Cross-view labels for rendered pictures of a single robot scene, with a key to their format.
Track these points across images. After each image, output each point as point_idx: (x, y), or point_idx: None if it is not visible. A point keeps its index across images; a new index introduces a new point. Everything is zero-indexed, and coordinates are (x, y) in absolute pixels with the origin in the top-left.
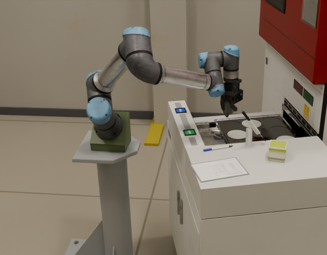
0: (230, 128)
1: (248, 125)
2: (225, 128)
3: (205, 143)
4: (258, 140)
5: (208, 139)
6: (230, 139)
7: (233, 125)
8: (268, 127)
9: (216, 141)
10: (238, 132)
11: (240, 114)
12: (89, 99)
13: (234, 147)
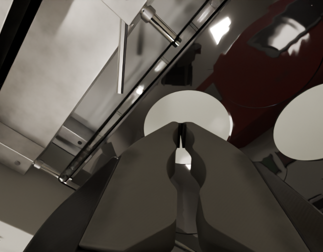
0: (226, 71)
1: (296, 125)
2: (206, 55)
3: (51, 45)
4: (186, 200)
5: (90, 30)
6: (129, 131)
7: (269, 64)
8: (306, 184)
9: (184, 11)
10: (206, 125)
11: None
12: None
13: (3, 243)
